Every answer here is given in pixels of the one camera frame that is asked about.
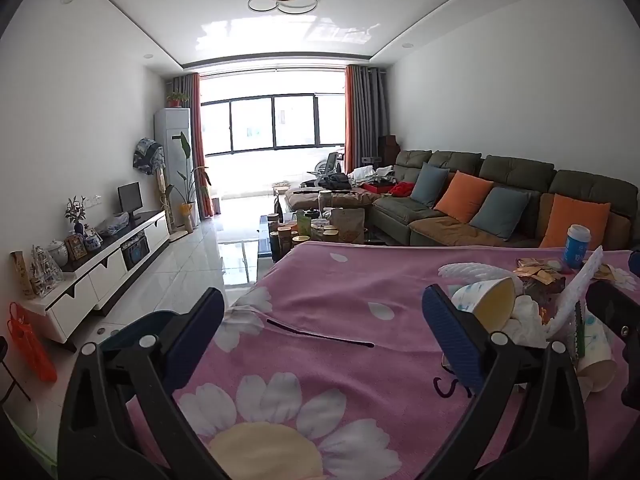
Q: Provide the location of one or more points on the office chair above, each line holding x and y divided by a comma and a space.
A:
327, 165

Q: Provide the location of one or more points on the small potted plant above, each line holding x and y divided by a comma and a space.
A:
177, 97

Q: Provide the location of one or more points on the picture frame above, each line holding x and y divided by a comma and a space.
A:
76, 247

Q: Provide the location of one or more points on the black monitor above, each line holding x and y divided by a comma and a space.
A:
130, 197

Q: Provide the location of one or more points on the white wall sockets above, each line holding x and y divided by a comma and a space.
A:
93, 203

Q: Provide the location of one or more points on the crumpled white tissue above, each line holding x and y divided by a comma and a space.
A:
525, 320

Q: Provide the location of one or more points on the olive green sofa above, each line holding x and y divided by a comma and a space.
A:
515, 165

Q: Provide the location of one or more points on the orange plastic bag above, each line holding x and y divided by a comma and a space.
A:
32, 345

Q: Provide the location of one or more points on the pink floral blanket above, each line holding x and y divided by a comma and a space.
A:
350, 300

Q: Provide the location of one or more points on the patterned cloth cover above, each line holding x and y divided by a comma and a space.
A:
147, 155

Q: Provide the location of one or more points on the ship model in clear bag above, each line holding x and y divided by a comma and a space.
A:
46, 272

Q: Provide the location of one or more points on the white tv cabinet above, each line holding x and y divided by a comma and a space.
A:
105, 270

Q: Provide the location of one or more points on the clear plastic bag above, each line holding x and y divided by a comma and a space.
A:
114, 225

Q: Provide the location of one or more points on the blue cup with white lid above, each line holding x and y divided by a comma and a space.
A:
576, 247

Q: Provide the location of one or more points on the group of lidded jars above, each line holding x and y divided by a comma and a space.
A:
285, 232

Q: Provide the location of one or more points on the large window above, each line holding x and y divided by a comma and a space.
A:
272, 122

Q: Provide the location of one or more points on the bonsai plant in vase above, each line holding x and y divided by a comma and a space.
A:
75, 212

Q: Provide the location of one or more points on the tall plant in yellow pot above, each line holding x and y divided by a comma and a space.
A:
187, 207

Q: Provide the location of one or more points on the brown cabinet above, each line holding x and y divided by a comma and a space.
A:
387, 150

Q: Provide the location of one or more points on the teal plastic bin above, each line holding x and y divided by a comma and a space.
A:
130, 327

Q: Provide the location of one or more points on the orange cushion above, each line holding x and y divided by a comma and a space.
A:
462, 197
575, 220

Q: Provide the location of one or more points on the pile of white clothes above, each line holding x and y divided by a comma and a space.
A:
370, 174

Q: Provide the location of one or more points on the white standing air conditioner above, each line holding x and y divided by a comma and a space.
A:
170, 160

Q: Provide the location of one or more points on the orange grey curtain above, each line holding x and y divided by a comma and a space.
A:
196, 125
362, 115

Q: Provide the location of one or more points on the blue cushion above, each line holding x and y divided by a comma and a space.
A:
500, 212
429, 185

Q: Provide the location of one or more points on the black bag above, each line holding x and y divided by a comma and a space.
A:
340, 182

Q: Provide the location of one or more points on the tall wooden box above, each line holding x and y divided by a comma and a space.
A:
22, 275

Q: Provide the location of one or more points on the dark brown snack wrapper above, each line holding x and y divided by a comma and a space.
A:
545, 295

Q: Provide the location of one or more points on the glass coffee table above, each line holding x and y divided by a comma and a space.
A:
265, 252

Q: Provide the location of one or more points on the red cloth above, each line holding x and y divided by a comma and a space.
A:
400, 189

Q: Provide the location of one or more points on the green packet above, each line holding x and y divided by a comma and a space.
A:
303, 222

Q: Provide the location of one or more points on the red box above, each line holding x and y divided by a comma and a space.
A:
375, 188

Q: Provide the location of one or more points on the brown paper bag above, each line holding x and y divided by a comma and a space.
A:
347, 225

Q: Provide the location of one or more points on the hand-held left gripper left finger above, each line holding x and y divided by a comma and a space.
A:
200, 332

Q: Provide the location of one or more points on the white paper cup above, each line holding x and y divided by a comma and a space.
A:
597, 360
487, 300

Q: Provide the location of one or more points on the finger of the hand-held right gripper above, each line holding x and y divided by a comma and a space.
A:
635, 262
612, 310

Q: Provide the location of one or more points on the gold snack wrapper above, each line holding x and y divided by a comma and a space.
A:
606, 272
540, 270

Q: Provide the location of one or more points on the white ceramic jar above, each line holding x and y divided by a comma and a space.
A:
58, 254

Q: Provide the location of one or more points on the blue white porcelain jar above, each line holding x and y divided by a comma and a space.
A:
92, 241

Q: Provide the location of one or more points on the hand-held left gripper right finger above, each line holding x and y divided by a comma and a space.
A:
450, 332

